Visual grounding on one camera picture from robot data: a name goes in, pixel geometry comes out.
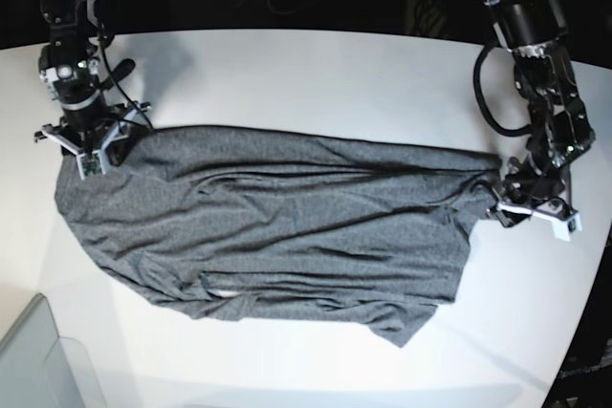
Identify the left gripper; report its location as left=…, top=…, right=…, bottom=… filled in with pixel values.
left=486, top=155, right=577, bottom=228

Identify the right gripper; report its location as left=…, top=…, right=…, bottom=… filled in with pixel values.
left=33, top=102, right=152, bottom=169

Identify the grey t-shirt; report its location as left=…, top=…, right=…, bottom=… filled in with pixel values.
left=55, top=126, right=500, bottom=347

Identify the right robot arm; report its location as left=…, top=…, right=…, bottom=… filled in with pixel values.
left=34, top=0, right=153, bottom=179

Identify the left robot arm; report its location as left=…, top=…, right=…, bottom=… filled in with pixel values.
left=472, top=0, right=596, bottom=240

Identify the translucent grey tray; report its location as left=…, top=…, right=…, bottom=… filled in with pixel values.
left=1, top=293, right=107, bottom=407

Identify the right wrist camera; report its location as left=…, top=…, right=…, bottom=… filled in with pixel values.
left=76, top=150, right=108, bottom=180

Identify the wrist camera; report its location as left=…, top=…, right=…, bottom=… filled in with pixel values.
left=76, top=150, right=108, bottom=180
left=552, top=212, right=582, bottom=242

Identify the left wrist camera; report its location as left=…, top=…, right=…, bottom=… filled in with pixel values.
left=552, top=212, right=582, bottom=242

